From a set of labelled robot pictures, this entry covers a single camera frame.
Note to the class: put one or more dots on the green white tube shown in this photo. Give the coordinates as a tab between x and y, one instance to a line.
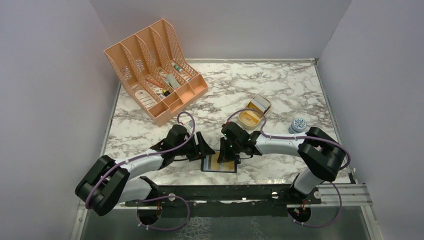
177	67

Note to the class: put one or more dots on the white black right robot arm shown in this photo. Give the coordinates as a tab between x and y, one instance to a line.
322	155

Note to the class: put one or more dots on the orange plastic desk organizer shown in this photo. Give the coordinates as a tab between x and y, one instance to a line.
149	53

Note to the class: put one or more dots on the beige oval card tray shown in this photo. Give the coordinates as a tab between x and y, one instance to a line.
251	117

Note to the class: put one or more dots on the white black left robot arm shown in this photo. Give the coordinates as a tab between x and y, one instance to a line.
111	181

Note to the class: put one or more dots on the orange pen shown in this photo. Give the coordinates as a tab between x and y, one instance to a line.
154	82

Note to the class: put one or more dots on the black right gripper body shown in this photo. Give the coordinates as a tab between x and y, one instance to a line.
236	145

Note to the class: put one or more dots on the white credit card stack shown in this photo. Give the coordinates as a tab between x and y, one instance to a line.
261	103

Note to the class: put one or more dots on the blue patterned round tin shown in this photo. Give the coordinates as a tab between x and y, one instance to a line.
298	125

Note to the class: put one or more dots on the gold striped credit card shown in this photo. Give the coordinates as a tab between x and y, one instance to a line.
211	164

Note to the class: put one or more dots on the black leather card holder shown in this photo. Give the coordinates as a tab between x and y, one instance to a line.
203	163

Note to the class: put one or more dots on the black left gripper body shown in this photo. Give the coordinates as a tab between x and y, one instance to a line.
189	149

